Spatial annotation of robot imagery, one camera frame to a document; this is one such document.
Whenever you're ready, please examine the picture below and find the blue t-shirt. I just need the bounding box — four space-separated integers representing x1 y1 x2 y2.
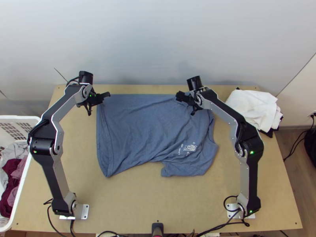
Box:
96 94 220 179

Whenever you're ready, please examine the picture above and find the pile of folded clothes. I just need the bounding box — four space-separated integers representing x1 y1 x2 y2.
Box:
225 87 284 139

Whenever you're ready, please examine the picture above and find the white laundry basket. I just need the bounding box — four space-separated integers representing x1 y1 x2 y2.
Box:
0 115 41 229

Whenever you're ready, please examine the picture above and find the heap of clothes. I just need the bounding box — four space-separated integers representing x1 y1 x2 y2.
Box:
0 142 30 218

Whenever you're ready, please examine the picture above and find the black bag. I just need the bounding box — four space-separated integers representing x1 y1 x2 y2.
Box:
303 128 316 170

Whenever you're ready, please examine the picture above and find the black cable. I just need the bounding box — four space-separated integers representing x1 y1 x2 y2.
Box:
190 196 250 236
43 199 75 237
283 128 310 162

